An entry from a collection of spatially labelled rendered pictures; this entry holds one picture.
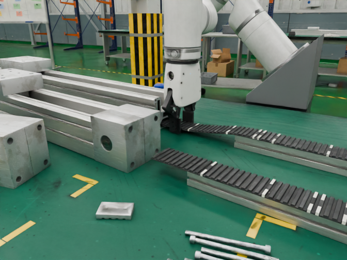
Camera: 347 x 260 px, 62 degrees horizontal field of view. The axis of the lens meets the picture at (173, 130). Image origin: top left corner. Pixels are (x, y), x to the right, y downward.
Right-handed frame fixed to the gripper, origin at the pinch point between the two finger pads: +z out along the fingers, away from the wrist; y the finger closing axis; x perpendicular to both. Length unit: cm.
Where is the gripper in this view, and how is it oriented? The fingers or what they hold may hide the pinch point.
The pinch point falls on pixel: (182, 122)
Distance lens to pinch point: 72.8
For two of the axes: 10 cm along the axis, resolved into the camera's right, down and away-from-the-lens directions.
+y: 5.8, -3.0, 7.6
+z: 0.0, 9.3, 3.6
